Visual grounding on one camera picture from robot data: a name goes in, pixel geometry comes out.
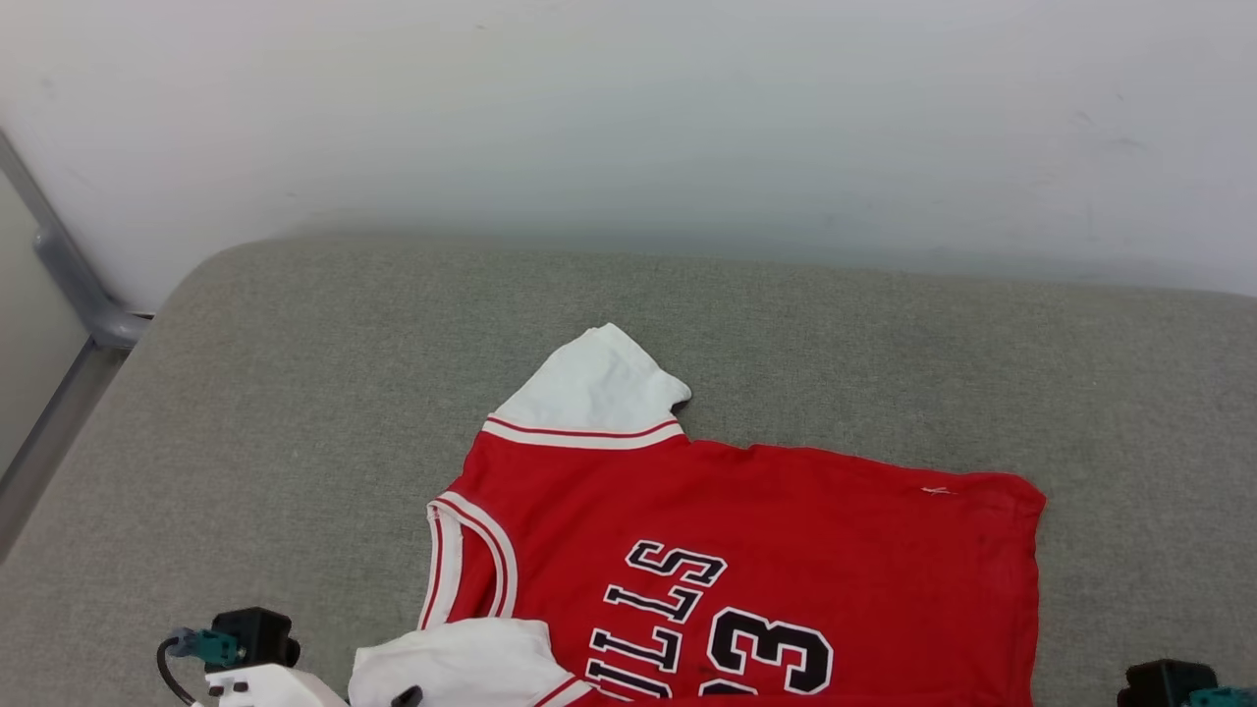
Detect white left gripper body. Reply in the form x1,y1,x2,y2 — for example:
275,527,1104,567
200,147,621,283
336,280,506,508
199,663,351,707

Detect red white basketball jersey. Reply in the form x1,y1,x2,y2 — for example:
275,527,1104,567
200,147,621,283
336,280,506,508
348,323,1048,707

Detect grey fabric sofa cushion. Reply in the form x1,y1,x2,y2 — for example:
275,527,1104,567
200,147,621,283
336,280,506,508
0,234,1257,707

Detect teal left camera cable connector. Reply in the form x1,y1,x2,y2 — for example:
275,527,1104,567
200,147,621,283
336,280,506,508
168,627,246,670

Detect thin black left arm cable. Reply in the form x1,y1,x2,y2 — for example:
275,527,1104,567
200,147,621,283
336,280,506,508
155,636,199,707

